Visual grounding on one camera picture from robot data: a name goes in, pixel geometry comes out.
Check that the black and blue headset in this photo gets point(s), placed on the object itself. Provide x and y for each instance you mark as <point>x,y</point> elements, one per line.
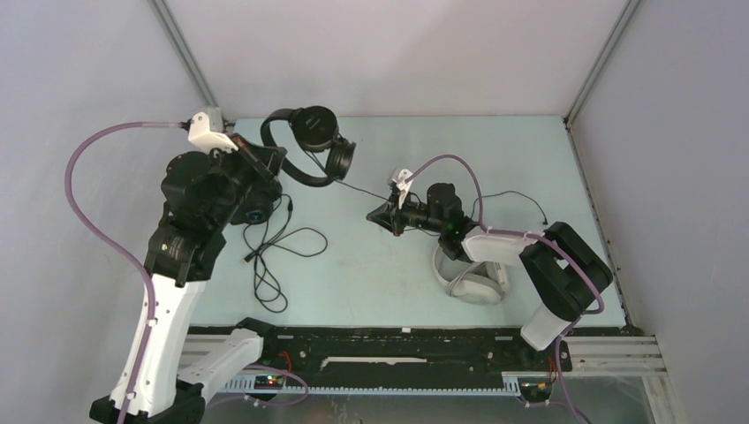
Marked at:
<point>257,207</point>

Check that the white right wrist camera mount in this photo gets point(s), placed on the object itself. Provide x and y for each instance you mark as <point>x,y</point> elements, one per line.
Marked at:
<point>401,179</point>

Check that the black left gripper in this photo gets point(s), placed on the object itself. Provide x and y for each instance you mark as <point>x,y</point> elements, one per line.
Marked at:
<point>268,158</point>

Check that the white slotted cable duct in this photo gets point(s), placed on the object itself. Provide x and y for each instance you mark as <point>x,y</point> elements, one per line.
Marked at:
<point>259,384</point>

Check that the aluminium frame post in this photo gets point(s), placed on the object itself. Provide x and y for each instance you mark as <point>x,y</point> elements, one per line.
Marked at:
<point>174,34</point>
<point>608,49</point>

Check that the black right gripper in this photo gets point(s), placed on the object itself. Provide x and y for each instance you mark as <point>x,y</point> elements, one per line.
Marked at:
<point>386,216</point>

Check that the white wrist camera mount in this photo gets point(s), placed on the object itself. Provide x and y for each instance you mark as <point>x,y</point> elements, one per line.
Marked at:
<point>401,179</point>
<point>206,131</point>

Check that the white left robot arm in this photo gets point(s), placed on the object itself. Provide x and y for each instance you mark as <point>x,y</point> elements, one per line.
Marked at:
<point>177,267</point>

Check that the aluminium frame post left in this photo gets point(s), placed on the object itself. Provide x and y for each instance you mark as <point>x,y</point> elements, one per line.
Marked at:
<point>174,34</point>

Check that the small black on-ear headphones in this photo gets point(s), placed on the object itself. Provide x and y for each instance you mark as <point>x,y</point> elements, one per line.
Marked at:
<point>316,130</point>

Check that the aluminium frame post right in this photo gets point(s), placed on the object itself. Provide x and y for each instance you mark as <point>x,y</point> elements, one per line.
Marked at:
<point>608,49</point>

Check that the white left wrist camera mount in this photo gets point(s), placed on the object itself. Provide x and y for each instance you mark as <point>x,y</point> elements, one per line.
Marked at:
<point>206,131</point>

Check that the white gaming headset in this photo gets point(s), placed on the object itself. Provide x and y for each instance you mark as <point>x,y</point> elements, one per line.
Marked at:
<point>481,283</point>

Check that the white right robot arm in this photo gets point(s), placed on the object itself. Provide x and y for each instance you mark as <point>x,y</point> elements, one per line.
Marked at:
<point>564,270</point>

